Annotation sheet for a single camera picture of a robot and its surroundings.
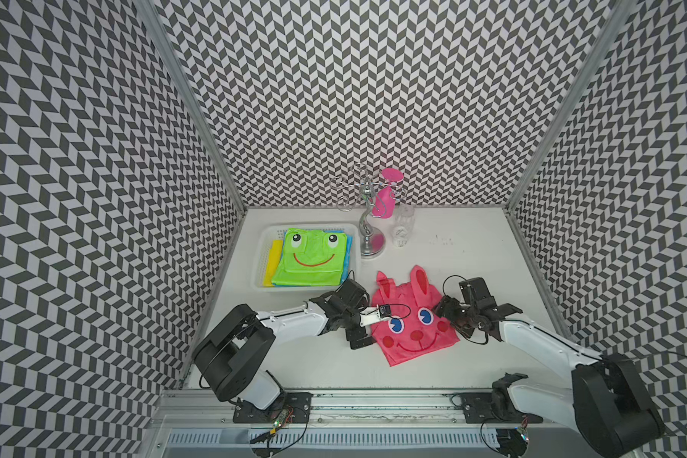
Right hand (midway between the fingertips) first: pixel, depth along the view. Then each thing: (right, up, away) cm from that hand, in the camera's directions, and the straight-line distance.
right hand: (440, 319), depth 87 cm
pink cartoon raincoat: (-9, -2, -2) cm, 9 cm away
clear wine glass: (-7, +32, +21) cm, 39 cm away
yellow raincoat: (-54, +19, +9) cm, 58 cm away
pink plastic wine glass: (-16, +37, +9) cm, 41 cm away
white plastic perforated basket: (-57, +27, +12) cm, 64 cm away
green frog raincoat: (-41, +19, +6) cm, 45 cm away
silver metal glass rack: (-20, +24, +22) cm, 38 cm away
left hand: (-23, -1, 0) cm, 23 cm away
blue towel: (-29, +17, +7) cm, 35 cm away
